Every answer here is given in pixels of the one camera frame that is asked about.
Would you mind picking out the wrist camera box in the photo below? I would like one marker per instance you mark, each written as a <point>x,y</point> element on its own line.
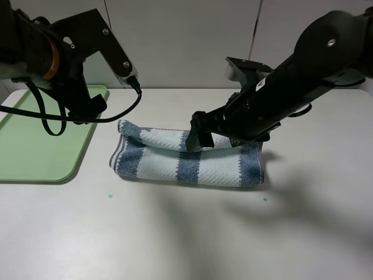
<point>90,34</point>
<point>245,71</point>

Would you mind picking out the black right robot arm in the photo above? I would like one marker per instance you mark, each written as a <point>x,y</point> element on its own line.
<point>334,51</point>

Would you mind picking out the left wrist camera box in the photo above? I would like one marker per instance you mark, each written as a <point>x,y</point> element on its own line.
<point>90,34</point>

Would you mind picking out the light green plastic tray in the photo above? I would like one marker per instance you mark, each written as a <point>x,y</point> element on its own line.
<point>30,156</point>

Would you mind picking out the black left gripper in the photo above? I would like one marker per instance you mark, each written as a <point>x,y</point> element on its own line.
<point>56,53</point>

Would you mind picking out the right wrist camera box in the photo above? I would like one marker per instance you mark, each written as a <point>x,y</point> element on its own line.
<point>245,71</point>

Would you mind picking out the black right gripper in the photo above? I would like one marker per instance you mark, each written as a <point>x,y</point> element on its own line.
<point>239,119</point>

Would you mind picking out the blue white striped towel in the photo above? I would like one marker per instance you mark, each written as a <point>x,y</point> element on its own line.
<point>161,155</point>

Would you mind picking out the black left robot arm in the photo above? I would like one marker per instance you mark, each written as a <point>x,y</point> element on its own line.
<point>14,64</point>

